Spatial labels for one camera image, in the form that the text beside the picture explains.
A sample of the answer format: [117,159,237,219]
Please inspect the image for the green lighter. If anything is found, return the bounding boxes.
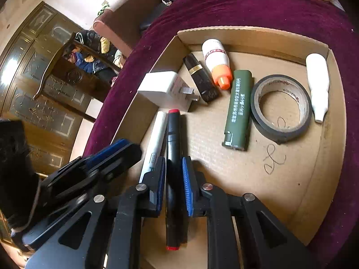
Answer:
[222,70,252,151]

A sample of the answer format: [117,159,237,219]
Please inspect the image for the white cylindrical stick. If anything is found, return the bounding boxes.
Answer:
[139,111,167,183]

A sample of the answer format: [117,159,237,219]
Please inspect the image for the seated person dark jacket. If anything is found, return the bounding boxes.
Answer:
[63,30,126,86]

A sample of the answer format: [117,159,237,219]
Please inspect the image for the black marker red cap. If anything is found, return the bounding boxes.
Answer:
[166,109,183,251]

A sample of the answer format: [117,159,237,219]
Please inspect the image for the wooden cabinet glass doors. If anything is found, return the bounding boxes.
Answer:
[1,2,82,177]

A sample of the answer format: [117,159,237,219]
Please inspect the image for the white cube charger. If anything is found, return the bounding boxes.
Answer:
[138,71,200,112]

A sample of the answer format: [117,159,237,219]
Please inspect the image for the small white bottle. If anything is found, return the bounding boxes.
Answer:
[305,53,330,123]

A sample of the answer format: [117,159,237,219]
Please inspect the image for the brown armchair white cover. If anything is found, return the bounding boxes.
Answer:
[92,0,161,56]

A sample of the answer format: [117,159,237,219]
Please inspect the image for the maroon velvet tablecloth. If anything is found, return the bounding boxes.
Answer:
[85,0,358,268]

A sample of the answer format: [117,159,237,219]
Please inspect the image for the shallow cardboard box tray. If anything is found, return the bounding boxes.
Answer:
[110,25,347,269]

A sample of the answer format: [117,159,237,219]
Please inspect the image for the white glue bottle orange cap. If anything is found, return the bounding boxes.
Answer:
[202,38,233,90]

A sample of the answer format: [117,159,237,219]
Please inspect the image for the black tape roll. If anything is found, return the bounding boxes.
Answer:
[251,74,312,145]

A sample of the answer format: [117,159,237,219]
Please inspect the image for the black gold lipstick tube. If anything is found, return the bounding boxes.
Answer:
[183,54,219,103]

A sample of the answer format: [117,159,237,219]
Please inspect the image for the wooden chair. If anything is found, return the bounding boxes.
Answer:
[33,33,110,123]

